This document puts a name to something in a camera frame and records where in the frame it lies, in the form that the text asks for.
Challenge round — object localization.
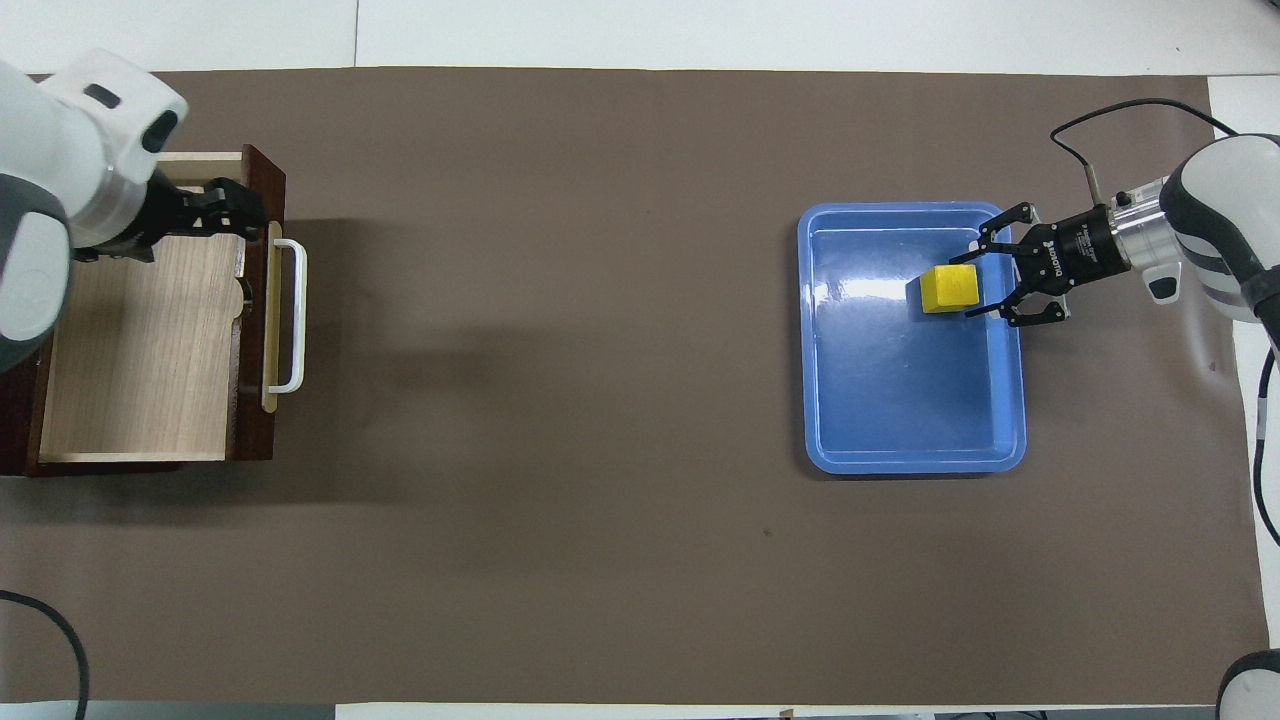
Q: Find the brown paper table mat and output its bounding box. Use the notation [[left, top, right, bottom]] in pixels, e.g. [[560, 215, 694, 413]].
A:
[[0, 68, 1271, 707]]

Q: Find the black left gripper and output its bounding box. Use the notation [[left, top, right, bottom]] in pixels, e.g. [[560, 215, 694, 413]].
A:
[[130, 172, 269, 249]]

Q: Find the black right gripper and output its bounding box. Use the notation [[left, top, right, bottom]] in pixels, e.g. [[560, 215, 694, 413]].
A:
[[964, 202, 1133, 329]]

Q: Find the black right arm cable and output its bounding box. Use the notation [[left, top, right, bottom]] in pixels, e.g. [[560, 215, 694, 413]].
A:
[[1050, 98, 1280, 549]]

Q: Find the dark brown wooden cabinet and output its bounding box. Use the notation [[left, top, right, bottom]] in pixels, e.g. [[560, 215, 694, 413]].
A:
[[0, 335, 46, 477]]

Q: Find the white drawer handle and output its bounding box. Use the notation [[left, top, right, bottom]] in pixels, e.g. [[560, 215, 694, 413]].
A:
[[263, 238, 307, 394]]

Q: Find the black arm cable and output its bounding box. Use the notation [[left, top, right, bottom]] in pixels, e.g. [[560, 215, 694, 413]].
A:
[[1050, 98, 1280, 549], [0, 590, 91, 720]]

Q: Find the wooden drawer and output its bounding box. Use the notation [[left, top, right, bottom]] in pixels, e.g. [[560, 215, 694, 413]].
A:
[[25, 145, 289, 477]]

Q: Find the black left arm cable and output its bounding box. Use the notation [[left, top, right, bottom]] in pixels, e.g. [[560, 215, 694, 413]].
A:
[[0, 590, 91, 720]]

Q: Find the blue plastic tray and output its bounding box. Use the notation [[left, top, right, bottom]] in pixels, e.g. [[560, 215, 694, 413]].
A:
[[797, 202, 1028, 475]]

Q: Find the yellow cube block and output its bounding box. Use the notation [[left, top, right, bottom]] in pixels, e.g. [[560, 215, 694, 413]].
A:
[[918, 264, 979, 315]]

